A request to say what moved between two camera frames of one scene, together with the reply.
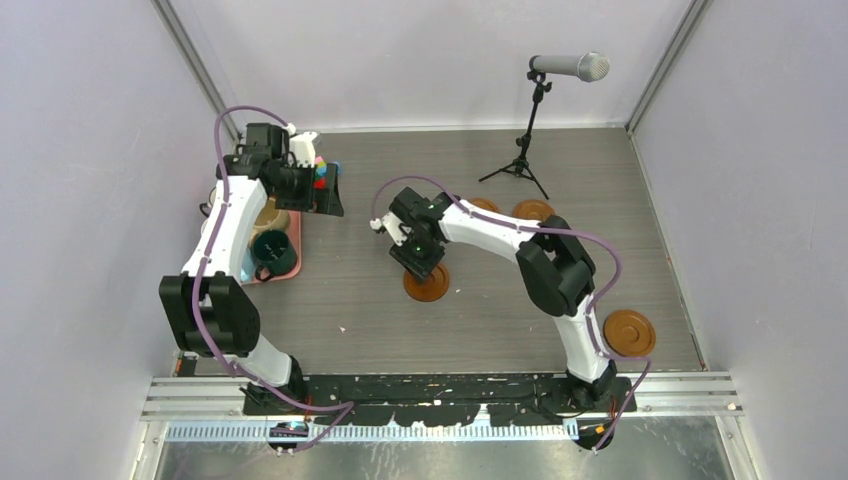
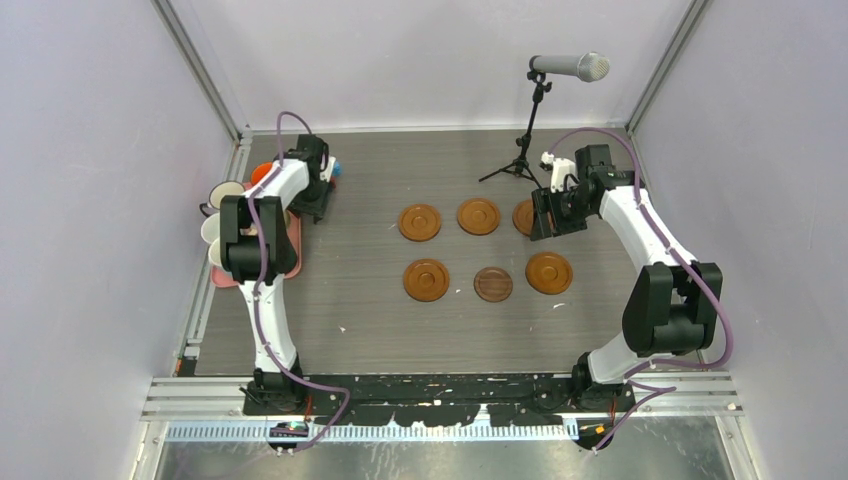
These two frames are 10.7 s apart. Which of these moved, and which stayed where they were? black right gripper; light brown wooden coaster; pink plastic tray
Moved: black right gripper
Stayed: light brown wooden coaster; pink plastic tray
